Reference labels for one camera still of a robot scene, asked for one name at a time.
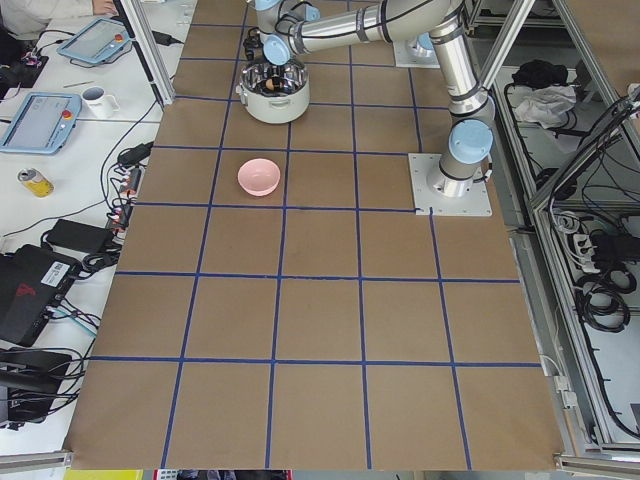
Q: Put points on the pink plastic bowl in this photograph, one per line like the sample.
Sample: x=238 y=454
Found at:
x=259 y=176

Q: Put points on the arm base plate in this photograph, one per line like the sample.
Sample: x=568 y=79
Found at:
x=417 y=52
x=436 y=194

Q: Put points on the yellow drink can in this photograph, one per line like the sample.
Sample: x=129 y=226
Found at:
x=35 y=182

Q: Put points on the black power adapter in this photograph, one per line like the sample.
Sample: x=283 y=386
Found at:
x=165 y=39

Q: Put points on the far blue teach pendant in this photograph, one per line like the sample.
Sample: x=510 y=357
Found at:
x=101 y=41

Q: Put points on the black mini computer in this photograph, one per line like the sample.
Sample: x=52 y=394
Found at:
x=33 y=280

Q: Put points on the aluminium frame post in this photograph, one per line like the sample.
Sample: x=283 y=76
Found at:
x=140 y=32

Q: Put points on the near blue teach pendant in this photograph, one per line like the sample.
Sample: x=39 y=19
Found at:
x=42 y=124

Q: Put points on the black power brick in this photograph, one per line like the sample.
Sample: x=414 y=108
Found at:
x=77 y=236

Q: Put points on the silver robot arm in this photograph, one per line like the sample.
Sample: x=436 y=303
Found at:
x=287 y=31

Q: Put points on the pale green cooking pot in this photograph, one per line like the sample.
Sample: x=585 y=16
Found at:
x=287 y=102

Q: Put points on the white mug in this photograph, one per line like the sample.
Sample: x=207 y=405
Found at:
x=102 y=104

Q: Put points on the white cloth pile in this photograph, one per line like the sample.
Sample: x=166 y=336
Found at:
x=549 y=107

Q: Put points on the black cloth pile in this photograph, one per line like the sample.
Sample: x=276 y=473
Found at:
x=540 y=74

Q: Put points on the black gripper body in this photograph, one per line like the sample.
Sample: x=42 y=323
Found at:
x=278 y=73

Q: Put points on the blue teach pendant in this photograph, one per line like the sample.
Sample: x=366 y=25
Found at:
x=42 y=124
x=101 y=41

